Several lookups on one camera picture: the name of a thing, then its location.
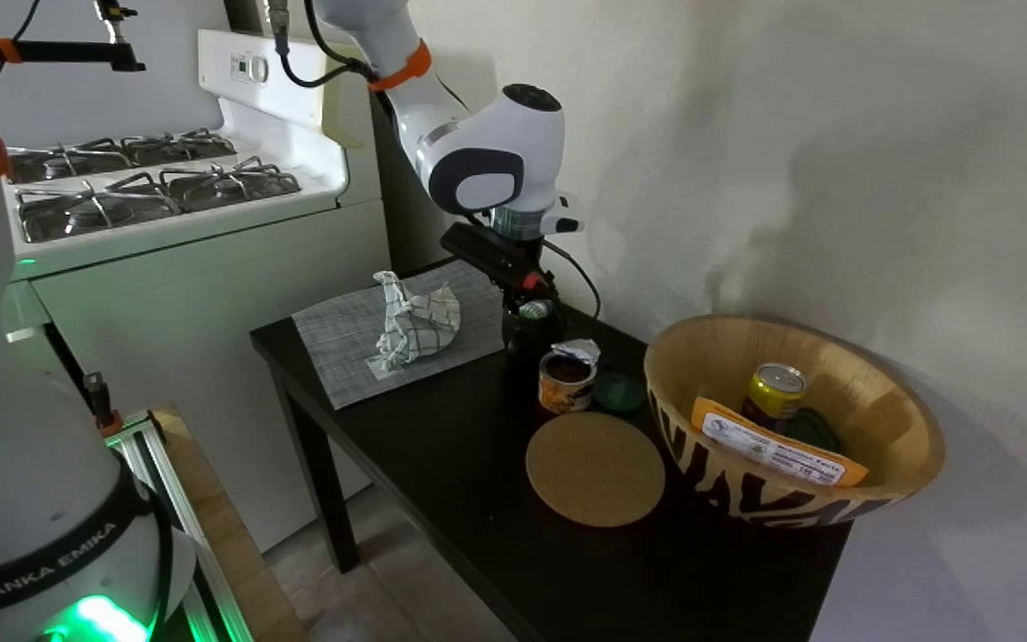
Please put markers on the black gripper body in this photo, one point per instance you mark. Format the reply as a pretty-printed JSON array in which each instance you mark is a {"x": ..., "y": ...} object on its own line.
[{"x": 500, "y": 257}]

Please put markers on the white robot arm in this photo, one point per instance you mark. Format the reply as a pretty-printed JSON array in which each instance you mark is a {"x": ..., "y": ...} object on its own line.
[{"x": 17, "y": 395}]

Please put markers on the small wooden cup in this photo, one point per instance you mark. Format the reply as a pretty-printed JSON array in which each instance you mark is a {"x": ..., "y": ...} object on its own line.
[{"x": 565, "y": 378}]

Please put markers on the green plastic lid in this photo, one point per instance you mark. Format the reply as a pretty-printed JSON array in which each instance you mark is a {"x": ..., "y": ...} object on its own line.
[{"x": 620, "y": 395}]

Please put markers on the white checked cloth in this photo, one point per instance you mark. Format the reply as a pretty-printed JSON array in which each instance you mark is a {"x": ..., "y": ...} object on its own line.
[{"x": 416, "y": 327}]

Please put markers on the round cork mat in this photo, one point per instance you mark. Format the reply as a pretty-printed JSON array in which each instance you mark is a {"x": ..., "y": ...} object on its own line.
[{"x": 595, "y": 470}]

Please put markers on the grey woven placemat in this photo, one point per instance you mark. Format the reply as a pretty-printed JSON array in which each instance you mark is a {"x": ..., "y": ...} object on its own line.
[{"x": 340, "y": 341}]

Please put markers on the black table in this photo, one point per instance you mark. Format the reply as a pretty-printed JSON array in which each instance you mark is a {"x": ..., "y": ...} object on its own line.
[{"x": 479, "y": 510}]

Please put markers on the dark jar with gold lid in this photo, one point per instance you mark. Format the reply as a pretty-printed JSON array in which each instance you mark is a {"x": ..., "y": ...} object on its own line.
[{"x": 779, "y": 390}]

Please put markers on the white and orange packet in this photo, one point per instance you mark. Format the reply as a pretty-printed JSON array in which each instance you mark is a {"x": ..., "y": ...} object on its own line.
[{"x": 766, "y": 446}]

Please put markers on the white gas stove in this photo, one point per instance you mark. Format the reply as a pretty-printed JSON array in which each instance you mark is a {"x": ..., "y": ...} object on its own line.
[{"x": 206, "y": 262}]

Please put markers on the wooden bowl with zebra pattern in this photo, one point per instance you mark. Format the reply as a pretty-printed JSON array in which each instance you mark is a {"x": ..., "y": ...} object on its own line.
[{"x": 883, "y": 439}]

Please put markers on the wooden board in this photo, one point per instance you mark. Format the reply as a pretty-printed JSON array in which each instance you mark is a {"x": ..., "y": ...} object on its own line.
[{"x": 230, "y": 536}]

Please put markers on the metal robot stand frame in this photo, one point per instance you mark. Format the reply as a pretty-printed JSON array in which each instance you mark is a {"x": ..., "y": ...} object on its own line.
[{"x": 163, "y": 499}]

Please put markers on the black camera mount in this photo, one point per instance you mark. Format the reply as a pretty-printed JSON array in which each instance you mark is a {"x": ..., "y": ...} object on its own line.
[{"x": 62, "y": 49}]

